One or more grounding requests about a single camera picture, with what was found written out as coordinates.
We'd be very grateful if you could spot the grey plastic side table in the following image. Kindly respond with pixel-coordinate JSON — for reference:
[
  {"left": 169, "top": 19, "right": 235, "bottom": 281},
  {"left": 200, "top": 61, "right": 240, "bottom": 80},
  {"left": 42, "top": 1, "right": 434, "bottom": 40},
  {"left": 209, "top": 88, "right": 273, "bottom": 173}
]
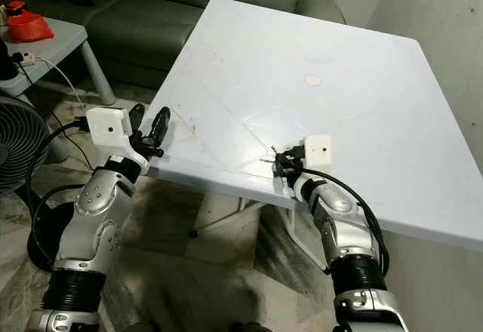
[{"left": 0, "top": 17, "right": 118, "bottom": 108}]

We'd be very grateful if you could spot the green leather sofa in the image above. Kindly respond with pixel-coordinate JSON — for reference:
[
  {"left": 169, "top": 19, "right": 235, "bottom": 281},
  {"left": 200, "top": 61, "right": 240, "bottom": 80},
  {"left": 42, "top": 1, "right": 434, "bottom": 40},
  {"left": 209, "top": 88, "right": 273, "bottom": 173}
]
[{"left": 45, "top": 0, "right": 348, "bottom": 91}]

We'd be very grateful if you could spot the white plastic table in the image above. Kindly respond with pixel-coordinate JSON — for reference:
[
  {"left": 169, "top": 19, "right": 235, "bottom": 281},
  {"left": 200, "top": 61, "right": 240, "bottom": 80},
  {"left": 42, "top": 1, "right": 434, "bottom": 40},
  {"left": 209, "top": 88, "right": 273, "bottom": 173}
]
[{"left": 147, "top": 0, "right": 483, "bottom": 274}]

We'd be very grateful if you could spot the black standing fan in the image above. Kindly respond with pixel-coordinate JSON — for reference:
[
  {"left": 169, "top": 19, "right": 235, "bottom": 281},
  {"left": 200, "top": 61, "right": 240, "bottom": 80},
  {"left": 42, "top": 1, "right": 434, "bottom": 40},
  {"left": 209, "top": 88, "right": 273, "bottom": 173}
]
[{"left": 0, "top": 94, "right": 75, "bottom": 274}]

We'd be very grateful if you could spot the white power strip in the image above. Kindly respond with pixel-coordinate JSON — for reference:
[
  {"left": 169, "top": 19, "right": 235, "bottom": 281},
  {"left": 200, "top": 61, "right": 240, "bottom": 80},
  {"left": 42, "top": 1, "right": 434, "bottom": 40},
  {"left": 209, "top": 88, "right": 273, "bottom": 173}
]
[{"left": 11, "top": 51, "right": 39, "bottom": 68}]

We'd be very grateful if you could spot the black object on side table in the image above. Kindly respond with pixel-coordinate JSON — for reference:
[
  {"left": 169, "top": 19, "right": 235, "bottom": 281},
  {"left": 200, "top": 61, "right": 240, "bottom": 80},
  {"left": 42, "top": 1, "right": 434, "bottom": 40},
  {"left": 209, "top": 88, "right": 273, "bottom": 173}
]
[{"left": 0, "top": 48, "right": 20, "bottom": 83}]

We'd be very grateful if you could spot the red plastic bag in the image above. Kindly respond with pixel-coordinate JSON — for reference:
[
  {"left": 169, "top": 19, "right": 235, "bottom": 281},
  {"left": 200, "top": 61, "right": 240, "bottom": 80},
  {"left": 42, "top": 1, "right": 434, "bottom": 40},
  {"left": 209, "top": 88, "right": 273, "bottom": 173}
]
[{"left": 5, "top": 0, "right": 56, "bottom": 44}]

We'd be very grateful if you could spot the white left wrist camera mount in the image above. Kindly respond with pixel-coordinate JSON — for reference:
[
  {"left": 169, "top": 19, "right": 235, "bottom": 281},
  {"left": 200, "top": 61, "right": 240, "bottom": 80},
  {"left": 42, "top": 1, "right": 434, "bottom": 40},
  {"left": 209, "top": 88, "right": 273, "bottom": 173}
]
[{"left": 85, "top": 107, "right": 131, "bottom": 156}]

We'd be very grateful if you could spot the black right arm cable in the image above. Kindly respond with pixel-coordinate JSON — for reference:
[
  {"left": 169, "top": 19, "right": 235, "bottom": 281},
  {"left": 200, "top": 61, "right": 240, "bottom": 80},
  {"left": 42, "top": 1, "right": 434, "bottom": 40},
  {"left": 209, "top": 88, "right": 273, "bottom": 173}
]
[{"left": 302, "top": 168, "right": 391, "bottom": 276}]

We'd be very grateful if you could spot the thin white power cable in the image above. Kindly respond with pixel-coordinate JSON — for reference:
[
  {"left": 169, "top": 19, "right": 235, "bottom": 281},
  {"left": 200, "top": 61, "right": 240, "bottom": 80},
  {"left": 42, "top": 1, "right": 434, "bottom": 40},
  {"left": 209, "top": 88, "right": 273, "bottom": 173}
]
[{"left": 36, "top": 56, "right": 90, "bottom": 112}]

